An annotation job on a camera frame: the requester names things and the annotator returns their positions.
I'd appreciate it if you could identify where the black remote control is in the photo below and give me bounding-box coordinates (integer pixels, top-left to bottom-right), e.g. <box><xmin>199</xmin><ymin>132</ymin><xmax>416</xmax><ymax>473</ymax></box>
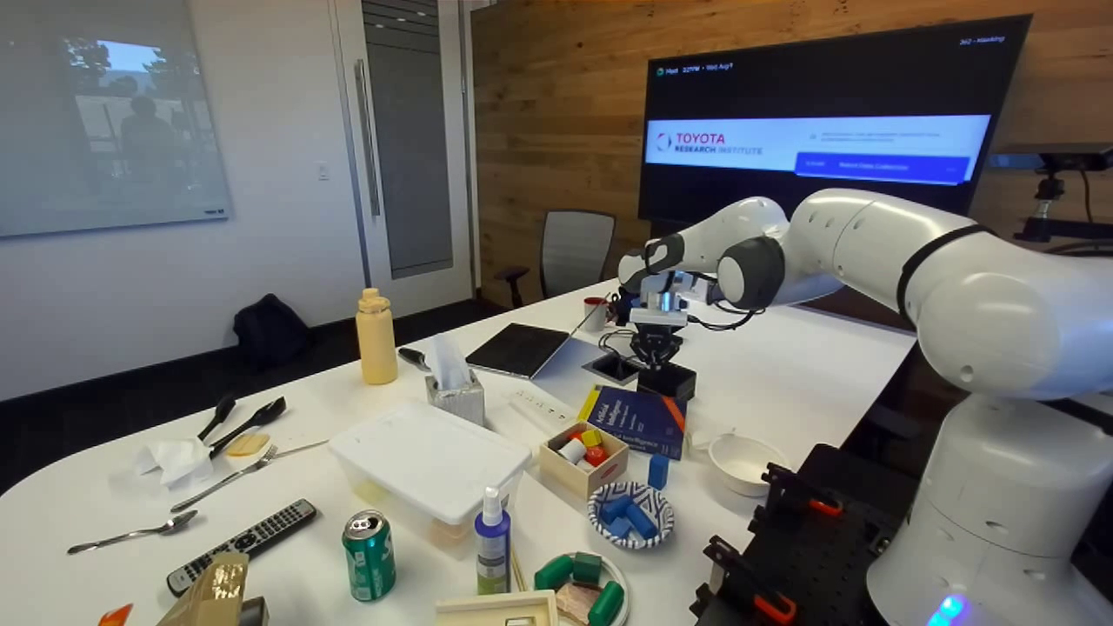
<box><xmin>163</xmin><ymin>494</ymin><xmax>322</xmax><ymax>598</ymax></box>

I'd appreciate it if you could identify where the large black plastic spoon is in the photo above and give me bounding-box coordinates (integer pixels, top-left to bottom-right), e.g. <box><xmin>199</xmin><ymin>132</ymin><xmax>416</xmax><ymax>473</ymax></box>
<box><xmin>206</xmin><ymin>393</ymin><xmax>292</xmax><ymax>459</ymax></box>

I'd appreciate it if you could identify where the blue blocks pile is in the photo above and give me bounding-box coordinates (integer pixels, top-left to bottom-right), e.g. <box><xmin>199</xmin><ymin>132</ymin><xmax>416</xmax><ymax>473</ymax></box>
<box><xmin>596</xmin><ymin>488</ymin><xmax>664</xmax><ymax>542</ymax></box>

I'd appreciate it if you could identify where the black camera on stand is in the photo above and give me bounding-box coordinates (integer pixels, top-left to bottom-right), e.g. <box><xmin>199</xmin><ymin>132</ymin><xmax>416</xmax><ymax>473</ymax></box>
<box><xmin>984</xmin><ymin>144</ymin><xmax>1113</xmax><ymax>246</ymax></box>

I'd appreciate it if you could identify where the golden shiny object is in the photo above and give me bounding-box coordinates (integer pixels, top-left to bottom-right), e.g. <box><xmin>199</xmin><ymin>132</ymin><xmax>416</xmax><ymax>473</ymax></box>
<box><xmin>152</xmin><ymin>547</ymin><xmax>271</xmax><ymax>626</ymax></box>

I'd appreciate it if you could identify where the white square tray frame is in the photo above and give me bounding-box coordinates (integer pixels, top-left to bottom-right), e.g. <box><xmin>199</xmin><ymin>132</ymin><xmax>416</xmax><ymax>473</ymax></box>
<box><xmin>430</xmin><ymin>585</ymin><xmax>563</xmax><ymax>626</ymax></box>

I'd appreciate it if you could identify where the wall whiteboard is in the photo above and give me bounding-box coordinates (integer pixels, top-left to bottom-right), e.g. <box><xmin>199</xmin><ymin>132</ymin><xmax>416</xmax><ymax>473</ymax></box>
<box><xmin>0</xmin><ymin>0</ymin><xmax>237</xmax><ymax>245</ymax></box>

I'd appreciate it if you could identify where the long metal door handle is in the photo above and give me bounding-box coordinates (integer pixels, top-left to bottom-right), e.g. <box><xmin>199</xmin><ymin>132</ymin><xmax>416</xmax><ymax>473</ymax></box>
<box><xmin>351</xmin><ymin>54</ymin><xmax>381</xmax><ymax>225</ymax></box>

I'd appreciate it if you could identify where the large wall television screen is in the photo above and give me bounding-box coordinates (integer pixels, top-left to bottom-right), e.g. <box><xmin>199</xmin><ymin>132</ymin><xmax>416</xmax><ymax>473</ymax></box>
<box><xmin>636</xmin><ymin>13</ymin><xmax>1035</xmax><ymax>228</ymax></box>

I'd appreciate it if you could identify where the white bowl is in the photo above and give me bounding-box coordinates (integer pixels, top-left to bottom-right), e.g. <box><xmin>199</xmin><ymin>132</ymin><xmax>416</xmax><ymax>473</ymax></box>
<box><xmin>705</xmin><ymin>430</ymin><xmax>794</xmax><ymax>501</ymax></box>

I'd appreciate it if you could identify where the crumpled white plastic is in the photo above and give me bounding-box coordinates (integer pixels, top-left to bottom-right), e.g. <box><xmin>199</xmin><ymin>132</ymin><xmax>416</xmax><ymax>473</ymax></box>
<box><xmin>137</xmin><ymin>435</ymin><xmax>215</xmax><ymax>491</ymax></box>

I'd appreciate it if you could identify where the silver long spoon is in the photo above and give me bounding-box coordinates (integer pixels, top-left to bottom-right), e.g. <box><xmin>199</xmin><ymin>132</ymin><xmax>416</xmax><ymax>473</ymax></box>
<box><xmin>167</xmin><ymin>435</ymin><xmax>332</xmax><ymax>516</ymax></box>

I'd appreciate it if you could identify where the white door with glass panel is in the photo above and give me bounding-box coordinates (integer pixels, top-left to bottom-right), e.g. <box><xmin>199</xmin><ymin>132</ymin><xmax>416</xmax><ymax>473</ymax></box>
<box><xmin>332</xmin><ymin>0</ymin><xmax>477</xmax><ymax>321</ymax></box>

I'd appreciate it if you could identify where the black mounting board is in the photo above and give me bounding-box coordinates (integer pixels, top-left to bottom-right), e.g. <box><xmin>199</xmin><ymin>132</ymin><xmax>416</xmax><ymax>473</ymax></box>
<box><xmin>685</xmin><ymin>440</ymin><xmax>920</xmax><ymax>626</ymax></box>

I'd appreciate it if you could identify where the small black plastic spoon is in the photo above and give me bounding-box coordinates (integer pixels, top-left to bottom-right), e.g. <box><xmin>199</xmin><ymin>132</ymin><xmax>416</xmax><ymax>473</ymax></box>
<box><xmin>193</xmin><ymin>393</ymin><xmax>239</xmax><ymax>446</ymax></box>

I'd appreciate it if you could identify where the black tablet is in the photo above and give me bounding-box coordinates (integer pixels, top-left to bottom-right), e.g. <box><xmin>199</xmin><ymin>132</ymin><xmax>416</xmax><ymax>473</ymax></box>
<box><xmin>463</xmin><ymin>321</ymin><xmax>574</xmax><ymax>379</ymax></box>

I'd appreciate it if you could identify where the grey office chair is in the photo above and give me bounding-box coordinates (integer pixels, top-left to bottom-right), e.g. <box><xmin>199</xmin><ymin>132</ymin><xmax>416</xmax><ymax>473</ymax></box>
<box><xmin>501</xmin><ymin>207</ymin><xmax>618</xmax><ymax>311</ymax></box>

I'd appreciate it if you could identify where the green soda can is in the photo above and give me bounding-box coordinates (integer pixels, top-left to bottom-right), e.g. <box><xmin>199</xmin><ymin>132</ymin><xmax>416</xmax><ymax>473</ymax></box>
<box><xmin>341</xmin><ymin>508</ymin><xmax>401</xmax><ymax>604</ymax></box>

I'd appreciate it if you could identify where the yellow squeeze bottle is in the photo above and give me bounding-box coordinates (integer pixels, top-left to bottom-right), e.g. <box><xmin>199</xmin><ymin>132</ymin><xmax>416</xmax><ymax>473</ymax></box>
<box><xmin>351</xmin><ymin>285</ymin><xmax>404</xmax><ymax>389</ymax></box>

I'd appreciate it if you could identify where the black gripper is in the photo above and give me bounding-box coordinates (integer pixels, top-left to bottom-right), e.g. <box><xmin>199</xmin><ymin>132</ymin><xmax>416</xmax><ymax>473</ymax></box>
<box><xmin>623</xmin><ymin>274</ymin><xmax>705</xmax><ymax>373</ymax></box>

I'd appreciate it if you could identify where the grey tissue box holder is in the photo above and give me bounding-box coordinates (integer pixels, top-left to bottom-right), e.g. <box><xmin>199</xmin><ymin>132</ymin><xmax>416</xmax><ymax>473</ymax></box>
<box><xmin>419</xmin><ymin>333</ymin><xmax>490</xmax><ymax>427</ymax></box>

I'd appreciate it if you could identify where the dark blue book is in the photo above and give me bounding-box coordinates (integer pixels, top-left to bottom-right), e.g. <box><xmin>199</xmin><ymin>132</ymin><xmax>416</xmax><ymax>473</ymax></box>
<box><xmin>574</xmin><ymin>384</ymin><xmax>693</xmax><ymax>461</ymax></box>

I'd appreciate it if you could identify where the wooden box with blocks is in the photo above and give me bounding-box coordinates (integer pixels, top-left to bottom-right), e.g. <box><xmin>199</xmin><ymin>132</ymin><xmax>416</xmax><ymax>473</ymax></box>
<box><xmin>531</xmin><ymin>418</ymin><xmax>633</xmax><ymax>503</ymax></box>

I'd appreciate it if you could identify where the black box device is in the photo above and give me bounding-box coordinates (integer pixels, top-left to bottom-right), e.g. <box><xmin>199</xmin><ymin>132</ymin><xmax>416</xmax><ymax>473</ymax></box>
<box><xmin>636</xmin><ymin>357</ymin><xmax>700</xmax><ymax>408</ymax></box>

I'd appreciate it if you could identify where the silver flat sheet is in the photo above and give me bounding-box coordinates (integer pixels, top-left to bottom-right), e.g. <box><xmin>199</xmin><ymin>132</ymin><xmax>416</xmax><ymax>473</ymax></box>
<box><xmin>530</xmin><ymin>333</ymin><xmax>615</xmax><ymax>408</ymax></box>

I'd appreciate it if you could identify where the yellow sponge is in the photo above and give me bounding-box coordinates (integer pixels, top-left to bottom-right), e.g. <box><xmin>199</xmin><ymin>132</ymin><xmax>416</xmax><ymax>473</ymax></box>
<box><xmin>218</xmin><ymin>427</ymin><xmax>277</xmax><ymax>468</ymax></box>

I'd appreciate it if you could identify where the white plastic container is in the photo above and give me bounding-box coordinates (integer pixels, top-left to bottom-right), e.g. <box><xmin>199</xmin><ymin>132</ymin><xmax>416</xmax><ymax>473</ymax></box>
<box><xmin>325</xmin><ymin>402</ymin><xmax>536</xmax><ymax>549</ymax></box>

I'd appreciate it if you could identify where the black clamp orange handle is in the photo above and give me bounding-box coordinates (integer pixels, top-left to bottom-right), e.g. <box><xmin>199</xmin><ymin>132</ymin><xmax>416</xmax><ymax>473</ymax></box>
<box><xmin>759</xmin><ymin>459</ymin><xmax>847</xmax><ymax>523</ymax></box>
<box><xmin>700</xmin><ymin>533</ymin><xmax>802</xmax><ymax>626</ymax></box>

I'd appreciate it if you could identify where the blue upright block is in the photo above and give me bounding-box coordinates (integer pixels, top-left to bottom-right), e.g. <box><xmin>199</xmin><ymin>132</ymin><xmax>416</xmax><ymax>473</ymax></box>
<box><xmin>644</xmin><ymin>447</ymin><xmax>676</xmax><ymax>494</ymax></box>

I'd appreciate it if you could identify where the white plate with green blocks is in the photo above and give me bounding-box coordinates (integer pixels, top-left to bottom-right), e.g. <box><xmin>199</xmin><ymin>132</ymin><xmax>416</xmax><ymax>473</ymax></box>
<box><xmin>530</xmin><ymin>547</ymin><xmax>636</xmax><ymax>626</ymax></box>

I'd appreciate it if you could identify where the clear sanitizer bottle blue label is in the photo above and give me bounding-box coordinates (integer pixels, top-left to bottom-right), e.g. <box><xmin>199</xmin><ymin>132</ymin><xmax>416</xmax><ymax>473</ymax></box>
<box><xmin>469</xmin><ymin>484</ymin><xmax>514</xmax><ymax>598</ymax></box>

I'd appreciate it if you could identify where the black bag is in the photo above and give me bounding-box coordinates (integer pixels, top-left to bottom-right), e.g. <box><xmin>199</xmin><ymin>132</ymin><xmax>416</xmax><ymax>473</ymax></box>
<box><xmin>228</xmin><ymin>290</ymin><xmax>315</xmax><ymax>370</ymax></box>

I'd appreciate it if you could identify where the silver fork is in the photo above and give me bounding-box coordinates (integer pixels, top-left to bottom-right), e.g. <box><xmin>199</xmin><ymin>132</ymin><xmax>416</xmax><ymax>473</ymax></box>
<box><xmin>63</xmin><ymin>508</ymin><xmax>206</xmax><ymax>555</ymax></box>

